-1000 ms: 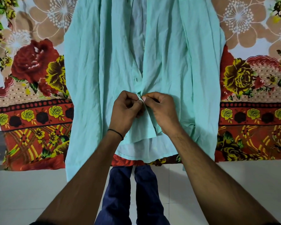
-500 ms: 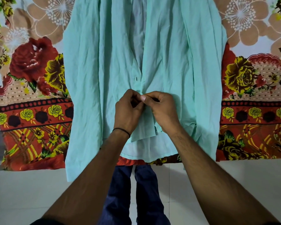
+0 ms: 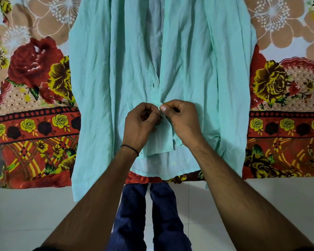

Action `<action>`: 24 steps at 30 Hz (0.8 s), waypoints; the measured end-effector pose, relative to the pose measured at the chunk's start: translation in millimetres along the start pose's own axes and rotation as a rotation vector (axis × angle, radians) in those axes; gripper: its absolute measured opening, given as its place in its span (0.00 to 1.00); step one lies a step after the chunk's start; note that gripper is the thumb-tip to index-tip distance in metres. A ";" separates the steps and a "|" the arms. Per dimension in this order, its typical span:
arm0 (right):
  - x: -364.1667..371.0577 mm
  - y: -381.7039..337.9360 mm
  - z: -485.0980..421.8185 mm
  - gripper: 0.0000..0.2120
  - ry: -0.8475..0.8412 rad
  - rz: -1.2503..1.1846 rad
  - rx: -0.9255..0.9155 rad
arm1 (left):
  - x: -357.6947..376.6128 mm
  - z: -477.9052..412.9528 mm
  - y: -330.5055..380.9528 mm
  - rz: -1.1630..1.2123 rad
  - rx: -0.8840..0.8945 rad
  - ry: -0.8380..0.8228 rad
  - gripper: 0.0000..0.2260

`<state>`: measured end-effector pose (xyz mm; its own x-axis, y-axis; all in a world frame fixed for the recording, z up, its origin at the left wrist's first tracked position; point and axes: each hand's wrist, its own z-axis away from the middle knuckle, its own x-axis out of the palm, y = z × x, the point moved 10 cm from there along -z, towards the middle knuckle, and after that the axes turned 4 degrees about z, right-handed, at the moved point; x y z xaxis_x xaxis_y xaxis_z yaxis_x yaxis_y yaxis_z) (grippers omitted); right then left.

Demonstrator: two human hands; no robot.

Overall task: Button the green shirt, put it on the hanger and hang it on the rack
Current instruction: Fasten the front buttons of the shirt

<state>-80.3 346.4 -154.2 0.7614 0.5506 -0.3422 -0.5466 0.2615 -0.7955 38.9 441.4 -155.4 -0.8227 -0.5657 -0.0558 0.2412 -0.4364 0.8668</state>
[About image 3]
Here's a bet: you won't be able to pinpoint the person's left hand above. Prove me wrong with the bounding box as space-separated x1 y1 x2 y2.
121 102 163 155

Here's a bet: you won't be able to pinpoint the person's right hand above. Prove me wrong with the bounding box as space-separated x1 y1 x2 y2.
159 99 206 150

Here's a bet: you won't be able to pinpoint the mint green shirt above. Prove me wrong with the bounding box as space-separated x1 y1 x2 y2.
69 0 257 202

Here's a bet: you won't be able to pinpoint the person's right forearm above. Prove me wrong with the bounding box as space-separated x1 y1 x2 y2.
189 139 314 251

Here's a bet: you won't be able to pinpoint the person's left forearm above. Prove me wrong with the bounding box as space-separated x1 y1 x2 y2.
42 146 139 251

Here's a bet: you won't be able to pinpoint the black thread wristband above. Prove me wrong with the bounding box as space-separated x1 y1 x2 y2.
120 144 140 157

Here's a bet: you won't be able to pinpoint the dark blue trousers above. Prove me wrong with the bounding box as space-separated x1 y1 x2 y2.
106 181 193 251

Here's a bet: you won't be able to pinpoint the floral patterned blanket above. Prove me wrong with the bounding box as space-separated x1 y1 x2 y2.
0 0 314 190

